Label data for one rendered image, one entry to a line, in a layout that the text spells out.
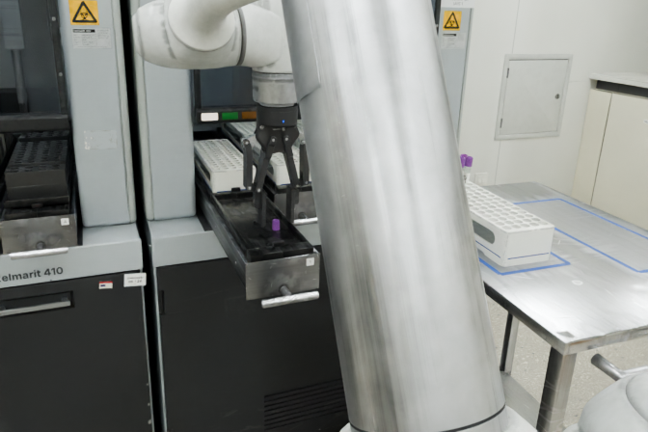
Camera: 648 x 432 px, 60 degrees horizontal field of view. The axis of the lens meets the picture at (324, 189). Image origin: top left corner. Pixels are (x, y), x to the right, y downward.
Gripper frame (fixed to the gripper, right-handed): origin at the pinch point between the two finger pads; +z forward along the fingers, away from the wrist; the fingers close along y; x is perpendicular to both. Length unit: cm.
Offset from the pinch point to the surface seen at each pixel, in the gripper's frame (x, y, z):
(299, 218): -18.5, -11.6, 10.9
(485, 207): 19.8, -33.7, -3.4
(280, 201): -18.6, -6.8, 6.1
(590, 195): -124, -226, 64
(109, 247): -18.6, 30.6, 12.4
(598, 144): -125, -226, 34
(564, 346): 52, -23, 3
